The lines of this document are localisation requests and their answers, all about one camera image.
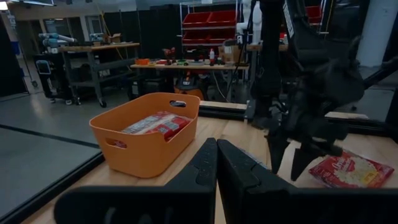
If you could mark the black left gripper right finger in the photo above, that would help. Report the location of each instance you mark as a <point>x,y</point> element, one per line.
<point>280,205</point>

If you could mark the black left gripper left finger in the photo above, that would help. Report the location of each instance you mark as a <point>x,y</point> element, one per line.
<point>155,203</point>

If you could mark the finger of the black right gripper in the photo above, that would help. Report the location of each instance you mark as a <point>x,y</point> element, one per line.
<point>300,161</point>
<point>277,152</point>

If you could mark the red microwave popcorn bag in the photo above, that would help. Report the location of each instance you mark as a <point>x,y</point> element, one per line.
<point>174,127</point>
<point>351,171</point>
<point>117,143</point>
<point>146,123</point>

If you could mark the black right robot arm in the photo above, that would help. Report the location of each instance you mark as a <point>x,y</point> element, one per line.
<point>270,46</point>

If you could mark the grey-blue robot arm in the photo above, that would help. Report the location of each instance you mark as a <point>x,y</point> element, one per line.
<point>57,39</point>

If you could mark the orange plastic basket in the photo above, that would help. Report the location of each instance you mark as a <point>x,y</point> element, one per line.
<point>146,155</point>

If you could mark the brown cardboard box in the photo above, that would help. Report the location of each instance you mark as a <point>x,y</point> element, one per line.
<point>230,54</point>

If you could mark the white humanoid robot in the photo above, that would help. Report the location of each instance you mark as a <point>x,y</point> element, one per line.
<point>253,18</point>

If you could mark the orange shop vacuum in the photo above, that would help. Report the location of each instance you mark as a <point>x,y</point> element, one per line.
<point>188,87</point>

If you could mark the white bottle red cap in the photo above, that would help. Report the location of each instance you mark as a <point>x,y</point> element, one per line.
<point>211,56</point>

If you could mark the wooden work table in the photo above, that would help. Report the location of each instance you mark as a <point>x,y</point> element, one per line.
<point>186,66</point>

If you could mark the red storage bin rack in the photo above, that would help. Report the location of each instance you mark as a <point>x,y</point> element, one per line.
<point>208,18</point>

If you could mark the orange bowl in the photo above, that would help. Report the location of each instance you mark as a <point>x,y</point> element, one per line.
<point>142,61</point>

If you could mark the red black power drill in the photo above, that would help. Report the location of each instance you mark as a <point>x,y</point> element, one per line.
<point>169,54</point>

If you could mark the grey metal workbench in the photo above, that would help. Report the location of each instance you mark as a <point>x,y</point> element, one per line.
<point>93,47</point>

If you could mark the black equipment cart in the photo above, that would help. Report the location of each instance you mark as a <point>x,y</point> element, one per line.
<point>46,74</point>

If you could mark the small cardboard box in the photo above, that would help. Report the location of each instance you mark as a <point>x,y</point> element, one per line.
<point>113,38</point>

